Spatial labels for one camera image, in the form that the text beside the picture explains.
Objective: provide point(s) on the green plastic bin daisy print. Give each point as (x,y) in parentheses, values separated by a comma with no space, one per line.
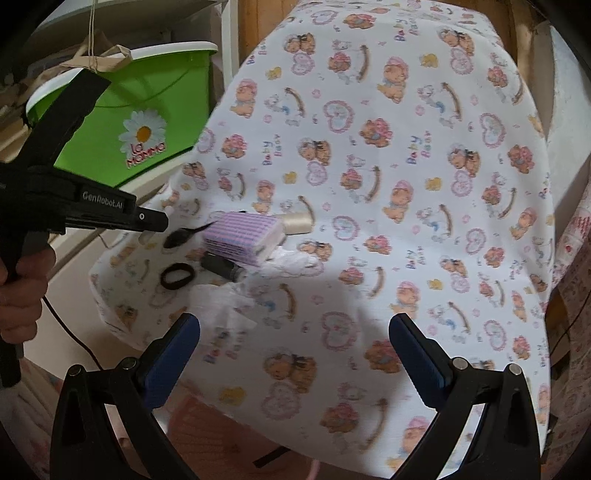
(152,87)

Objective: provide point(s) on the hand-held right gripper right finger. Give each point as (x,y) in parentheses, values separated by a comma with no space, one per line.
(415,357)

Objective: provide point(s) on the purple checkered tissue pack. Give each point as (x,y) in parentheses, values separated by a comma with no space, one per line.
(240,237)

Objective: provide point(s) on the floral printed cloth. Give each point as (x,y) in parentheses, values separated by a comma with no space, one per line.
(572,258)

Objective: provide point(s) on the black cylindrical tube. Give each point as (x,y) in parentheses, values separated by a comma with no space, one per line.
(221,266)

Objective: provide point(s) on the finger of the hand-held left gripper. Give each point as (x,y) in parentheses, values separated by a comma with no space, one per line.
(152,220)

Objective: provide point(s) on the white bear printed cloth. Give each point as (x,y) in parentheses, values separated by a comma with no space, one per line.
(378,207)

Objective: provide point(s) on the person's left hand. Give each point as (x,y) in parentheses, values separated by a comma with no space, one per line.
(23,314)

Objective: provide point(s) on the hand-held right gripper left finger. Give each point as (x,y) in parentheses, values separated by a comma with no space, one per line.
(171,357)

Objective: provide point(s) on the cream thread spool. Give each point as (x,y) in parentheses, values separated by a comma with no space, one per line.
(298,221)

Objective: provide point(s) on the white tissue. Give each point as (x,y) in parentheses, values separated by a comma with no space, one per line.
(298,261)
(221,304)

